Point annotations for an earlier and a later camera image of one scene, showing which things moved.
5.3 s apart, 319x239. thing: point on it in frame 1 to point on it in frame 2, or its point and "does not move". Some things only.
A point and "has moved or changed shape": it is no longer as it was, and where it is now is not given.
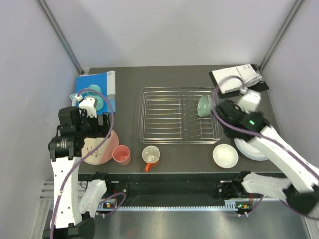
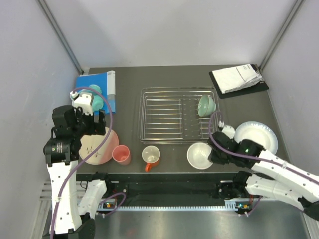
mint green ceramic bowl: [205, 105] does not move
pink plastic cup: [121, 155] does not move
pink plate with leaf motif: [103, 153] does not move
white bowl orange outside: [225, 156] has moved or changed shape
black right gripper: [235, 106] to [214, 159]
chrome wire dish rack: [170, 115] does not move
